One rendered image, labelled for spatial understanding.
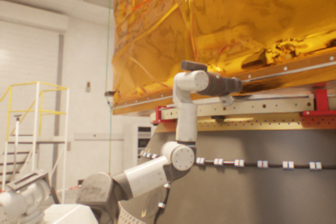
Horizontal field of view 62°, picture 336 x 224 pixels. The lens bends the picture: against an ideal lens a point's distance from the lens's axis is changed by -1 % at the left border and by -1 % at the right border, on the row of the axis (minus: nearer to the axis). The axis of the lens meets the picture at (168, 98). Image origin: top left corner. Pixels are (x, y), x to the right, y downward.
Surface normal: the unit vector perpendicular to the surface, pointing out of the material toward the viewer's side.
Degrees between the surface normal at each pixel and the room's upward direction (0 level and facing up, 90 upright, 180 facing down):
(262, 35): 92
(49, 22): 90
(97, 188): 44
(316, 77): 90
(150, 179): 96
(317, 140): 62
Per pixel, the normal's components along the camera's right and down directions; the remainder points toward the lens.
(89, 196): -0.07, -0.81
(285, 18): -0.83, -0.10
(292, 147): -0.34, -0.58
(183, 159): 0.32, -0.02
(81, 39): 0.58, -0.11
